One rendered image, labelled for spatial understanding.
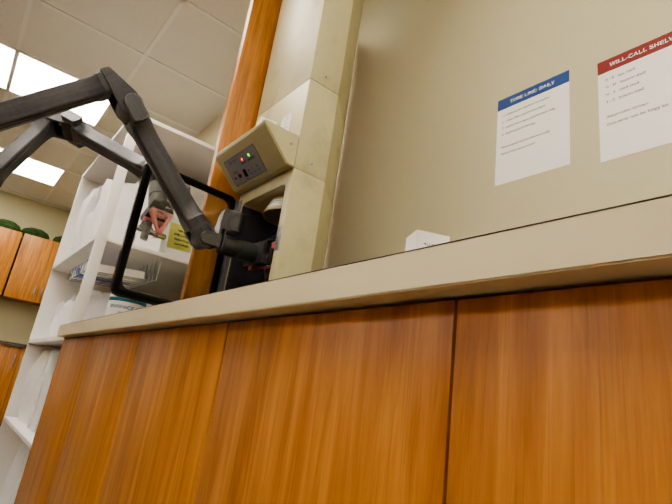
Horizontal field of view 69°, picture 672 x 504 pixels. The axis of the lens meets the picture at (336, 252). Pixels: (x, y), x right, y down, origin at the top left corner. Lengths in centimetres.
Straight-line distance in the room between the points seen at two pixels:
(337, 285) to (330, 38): 123
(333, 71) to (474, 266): 127
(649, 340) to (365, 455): 27
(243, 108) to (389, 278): 142
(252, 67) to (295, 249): 83
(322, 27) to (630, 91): 89
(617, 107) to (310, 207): 79
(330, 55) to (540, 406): 139
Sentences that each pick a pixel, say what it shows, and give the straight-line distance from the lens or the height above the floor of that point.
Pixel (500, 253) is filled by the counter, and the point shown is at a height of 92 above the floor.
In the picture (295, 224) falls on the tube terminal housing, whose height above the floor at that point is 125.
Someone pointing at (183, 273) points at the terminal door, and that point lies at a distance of 150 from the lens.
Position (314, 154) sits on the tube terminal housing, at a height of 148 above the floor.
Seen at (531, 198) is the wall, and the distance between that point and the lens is 134.
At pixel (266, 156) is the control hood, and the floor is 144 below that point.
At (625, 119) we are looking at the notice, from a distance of 132.
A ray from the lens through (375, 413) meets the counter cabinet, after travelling 50.
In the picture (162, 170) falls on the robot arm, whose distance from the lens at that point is 136.
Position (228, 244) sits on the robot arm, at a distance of 137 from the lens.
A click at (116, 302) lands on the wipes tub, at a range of 192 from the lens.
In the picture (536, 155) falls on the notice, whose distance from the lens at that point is 139.
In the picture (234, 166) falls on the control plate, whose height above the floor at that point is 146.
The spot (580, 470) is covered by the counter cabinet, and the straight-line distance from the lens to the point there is 38.
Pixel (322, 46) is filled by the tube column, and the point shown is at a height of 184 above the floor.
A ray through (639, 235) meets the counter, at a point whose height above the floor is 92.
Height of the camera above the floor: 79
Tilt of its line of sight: 18 degrees up
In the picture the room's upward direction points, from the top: 8 degrees clockwise
